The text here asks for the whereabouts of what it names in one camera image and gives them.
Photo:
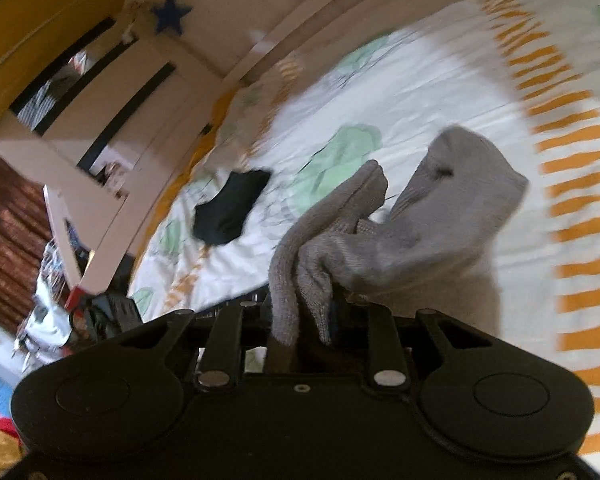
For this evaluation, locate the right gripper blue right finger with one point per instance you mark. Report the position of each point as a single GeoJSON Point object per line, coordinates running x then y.
{"type": "Point", "coordinates": [366, 339]}

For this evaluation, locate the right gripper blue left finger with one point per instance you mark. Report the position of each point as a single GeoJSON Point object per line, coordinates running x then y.
{"type": "Point", "coordinates": [236, 345]}

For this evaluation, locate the grey knit garment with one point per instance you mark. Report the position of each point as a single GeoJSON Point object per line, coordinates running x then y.
{"type": "Point", "coordinates": [431, 252]}

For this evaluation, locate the black folded garment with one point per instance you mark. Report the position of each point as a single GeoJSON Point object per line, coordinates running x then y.
{"type": "Point", "coordinates": [220, 220]}

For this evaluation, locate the beige wooden bed frame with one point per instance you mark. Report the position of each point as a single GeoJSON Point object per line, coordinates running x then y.
{"type": "Point", "coordinates": [224, 43]}

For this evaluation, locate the white leaf-print bed sheet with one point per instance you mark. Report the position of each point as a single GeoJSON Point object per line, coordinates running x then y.
{"type": "Point", "coordinates": [523, 73]}

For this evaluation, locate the blue star sticker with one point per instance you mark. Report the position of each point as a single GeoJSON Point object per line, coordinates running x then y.
{"type": "Point", "coordinates": [169, 16]}

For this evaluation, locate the beige shelf unit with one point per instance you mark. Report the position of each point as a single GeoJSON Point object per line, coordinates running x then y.
{"type": "Point", "coordinates": [111, 134]}

